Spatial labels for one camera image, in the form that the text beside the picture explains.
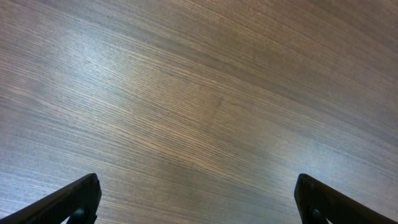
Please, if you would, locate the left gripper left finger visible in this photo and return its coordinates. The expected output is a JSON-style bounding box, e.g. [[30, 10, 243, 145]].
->
[[1, 173, 101, 224]]

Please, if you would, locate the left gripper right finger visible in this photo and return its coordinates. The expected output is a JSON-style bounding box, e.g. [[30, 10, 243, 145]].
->
[[294, 174, 397, 224]]

